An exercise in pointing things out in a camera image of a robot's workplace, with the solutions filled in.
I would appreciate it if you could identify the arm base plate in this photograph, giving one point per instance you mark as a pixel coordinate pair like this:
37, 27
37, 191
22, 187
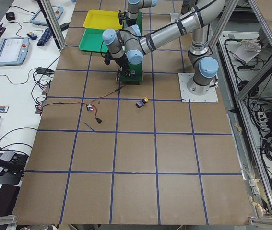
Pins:
176, 17
191, 92

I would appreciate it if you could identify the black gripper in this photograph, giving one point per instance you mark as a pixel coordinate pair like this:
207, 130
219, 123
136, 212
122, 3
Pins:
123, 67
127, 18

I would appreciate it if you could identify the aluminium frame post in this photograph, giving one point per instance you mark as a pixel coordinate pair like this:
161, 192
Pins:
49, 15

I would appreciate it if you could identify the folded blue plaid umbrella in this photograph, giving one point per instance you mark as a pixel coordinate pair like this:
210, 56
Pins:
47, 34

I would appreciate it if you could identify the green push button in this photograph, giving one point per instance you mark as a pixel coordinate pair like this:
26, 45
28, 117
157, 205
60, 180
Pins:
132, 73

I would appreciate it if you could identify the green plastic tray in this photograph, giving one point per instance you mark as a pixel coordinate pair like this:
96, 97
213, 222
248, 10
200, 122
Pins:
92, 41

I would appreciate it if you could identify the teach pendant near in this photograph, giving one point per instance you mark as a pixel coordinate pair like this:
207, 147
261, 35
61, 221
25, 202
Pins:
13, 51

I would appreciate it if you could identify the green conveyor belt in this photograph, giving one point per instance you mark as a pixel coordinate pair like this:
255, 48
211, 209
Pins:
132, 35

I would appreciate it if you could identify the yellow push button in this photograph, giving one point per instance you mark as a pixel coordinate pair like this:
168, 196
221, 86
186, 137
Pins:
142, 102

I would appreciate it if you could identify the small controller circuit board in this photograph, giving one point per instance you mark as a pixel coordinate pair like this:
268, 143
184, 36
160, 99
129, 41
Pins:
89, 107

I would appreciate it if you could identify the yellow plastic tray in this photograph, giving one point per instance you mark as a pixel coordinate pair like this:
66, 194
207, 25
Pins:
102, 19

